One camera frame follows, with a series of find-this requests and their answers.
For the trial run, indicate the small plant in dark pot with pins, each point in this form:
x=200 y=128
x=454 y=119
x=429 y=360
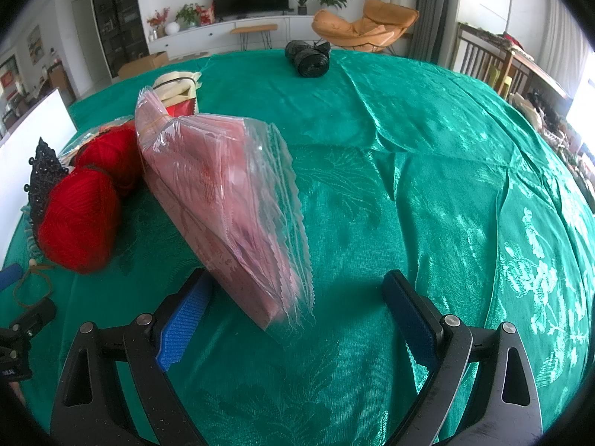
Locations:
x=302 y=5

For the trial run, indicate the green plastic stool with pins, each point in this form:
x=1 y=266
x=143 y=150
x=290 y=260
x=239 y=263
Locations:
x=498 y=81

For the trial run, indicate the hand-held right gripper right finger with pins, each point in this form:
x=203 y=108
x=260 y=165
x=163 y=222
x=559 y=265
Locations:
x=409 y=320

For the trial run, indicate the stack of pink plastic bags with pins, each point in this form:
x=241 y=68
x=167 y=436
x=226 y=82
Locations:
x=209 y=186

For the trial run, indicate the wooden bench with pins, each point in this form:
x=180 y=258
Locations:
x=253 y=29

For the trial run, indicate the framed wall picture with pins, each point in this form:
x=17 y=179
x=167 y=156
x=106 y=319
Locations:
x=35 y=41

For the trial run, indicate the white curtain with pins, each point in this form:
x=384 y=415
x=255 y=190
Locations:
x=560 y=32

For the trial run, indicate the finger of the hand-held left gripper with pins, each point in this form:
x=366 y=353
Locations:
x=35 y=313
x=9 y=276

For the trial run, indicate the dark display cabinet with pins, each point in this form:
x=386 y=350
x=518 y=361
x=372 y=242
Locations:
x=118 y=14

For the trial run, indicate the black beaded lace trim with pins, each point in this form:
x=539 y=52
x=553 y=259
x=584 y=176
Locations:
x=44 y=172

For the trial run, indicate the pile of assorted goods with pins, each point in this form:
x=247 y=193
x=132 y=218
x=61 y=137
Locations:
x=548 y=116

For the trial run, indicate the orange lounge chair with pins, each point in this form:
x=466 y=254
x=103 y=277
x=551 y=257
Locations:
x=367 y=25

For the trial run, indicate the red gift box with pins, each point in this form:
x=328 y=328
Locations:
x=207 y=15

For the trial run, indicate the red paper packet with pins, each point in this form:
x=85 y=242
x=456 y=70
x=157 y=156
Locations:
x=182 y=108

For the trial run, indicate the white television cabinet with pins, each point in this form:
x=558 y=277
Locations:
x=209 y=39

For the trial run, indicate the green patterned tablecloth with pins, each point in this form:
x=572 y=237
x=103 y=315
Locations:
x=395 y=172

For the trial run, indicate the wooden chair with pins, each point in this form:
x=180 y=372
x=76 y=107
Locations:
x=474 y=53

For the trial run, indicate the grey curtain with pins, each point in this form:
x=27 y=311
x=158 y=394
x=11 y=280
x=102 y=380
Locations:
x=432 y=9

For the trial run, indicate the leafy plant with red blooms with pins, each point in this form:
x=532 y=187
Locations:
x=188 y=15

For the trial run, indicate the cardboard box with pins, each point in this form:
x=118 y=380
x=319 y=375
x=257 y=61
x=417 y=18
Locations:
x=144 y=64

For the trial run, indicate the white round vase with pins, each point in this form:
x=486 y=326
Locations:
x=172 y=28

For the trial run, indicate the red yarn ball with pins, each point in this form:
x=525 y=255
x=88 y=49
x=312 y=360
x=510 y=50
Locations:
x=111 y=148
x=79 y=223

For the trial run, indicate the red flower branches in vase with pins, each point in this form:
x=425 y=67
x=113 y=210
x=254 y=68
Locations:
x=157 y=19

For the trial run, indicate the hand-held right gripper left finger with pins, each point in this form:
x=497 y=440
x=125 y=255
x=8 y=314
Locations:
x=183 y=325

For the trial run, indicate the white board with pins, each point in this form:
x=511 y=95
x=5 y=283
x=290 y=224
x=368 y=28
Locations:
x=28 y=148

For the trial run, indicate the black garbage bag roll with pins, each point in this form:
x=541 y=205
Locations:
x=309 y=58

